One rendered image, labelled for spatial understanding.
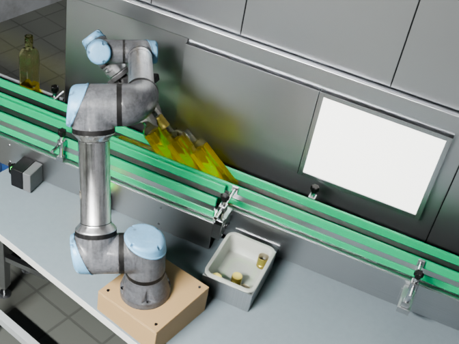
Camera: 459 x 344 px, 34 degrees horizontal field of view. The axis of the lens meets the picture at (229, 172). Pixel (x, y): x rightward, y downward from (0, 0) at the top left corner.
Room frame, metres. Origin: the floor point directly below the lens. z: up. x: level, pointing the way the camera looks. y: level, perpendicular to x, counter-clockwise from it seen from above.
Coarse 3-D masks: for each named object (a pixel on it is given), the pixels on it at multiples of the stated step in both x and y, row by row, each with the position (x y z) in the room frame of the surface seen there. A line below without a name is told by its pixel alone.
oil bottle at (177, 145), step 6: (174, 132) 2.04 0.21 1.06; (180, 132) 2.06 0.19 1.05; (168, 138) 2.03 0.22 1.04; (174, 138) 2.02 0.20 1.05; (180, 138) 2.04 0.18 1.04; (168, 144) 2.03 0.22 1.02; (174, 144) 2.02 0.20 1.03; (180, 144) 2.02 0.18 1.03; (186, 144) 2.04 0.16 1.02; (174, 150) 2.02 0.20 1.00; (180, 150) 2.01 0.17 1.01; (186, 150) 2.02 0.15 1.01; (180, 156) 2.01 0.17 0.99; (186, 156) 2.01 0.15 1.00; (180, 162) 2.01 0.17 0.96; (186, 162) 2.00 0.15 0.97; (192, 162) 2.00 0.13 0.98; (198, 168) 2.00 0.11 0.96
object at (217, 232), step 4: (228, 208) 1.91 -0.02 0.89; (228, 212) 1.89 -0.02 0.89; (224, 216) 1.87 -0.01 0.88; (228, 216) 1.88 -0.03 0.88; (228, 220) 1.89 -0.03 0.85; (224, 224) 1.85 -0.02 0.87; (228, 224) 1.88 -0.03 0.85; (212, 228) 1.83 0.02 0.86; (216, 228) 1.83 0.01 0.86; (220, 228) 1.83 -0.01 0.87; (224, 228) 1.86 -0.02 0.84; (212, 232) 1.83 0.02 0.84; (216, 232) 1.83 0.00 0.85; (220, 232) 1.83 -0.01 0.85; (212, 236) 1.83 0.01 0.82; (216, 236) 1.83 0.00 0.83; (220, 236) 1.83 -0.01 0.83
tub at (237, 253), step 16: (224, 240) 1.80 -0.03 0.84; (240, 240) 1.84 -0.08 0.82; (256, 240) 1.83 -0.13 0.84; (224, 256) 1.80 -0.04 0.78; (240, 256) 1.82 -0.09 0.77; (256, 256) 1.82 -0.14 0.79; (272, 256) 1.78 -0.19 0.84; (208, 272) 1.65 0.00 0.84; (224, 272) 1.73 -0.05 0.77; (240, 272) 1.74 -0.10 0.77; (256, 272) 1.76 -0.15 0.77; (240, 288) 1.61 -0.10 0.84; (256, 288) 1.63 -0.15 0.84
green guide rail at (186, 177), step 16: (0, 96) 2.18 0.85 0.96; (16, 112) 2.15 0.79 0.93; (32, 112) 2.13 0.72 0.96; (48, 128) 2.12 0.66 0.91; (64, 128) 2.09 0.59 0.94; (112, 144) 2.04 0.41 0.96; (128, 160) 2.03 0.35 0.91; (144, 160) 2.01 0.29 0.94; (160, 160) 1.99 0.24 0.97; (176, 176) 1.98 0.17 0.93; (192, 176) 1.96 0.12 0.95; (208, 192) 1.94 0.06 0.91
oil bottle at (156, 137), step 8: (144, 128) 2.06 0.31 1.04; (152, 128) 2.05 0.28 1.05; (160, 128) 2.07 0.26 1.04; (144, 136) 2.05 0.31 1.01; (152, 136) 2.04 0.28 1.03; (160, 136) 2.04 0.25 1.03; (152, 144) 2.04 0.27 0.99; (160, 144) 2.03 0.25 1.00; (160, 152) 2.03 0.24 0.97; (168, 152) 2.02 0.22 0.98; (176, 160) 2.02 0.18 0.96
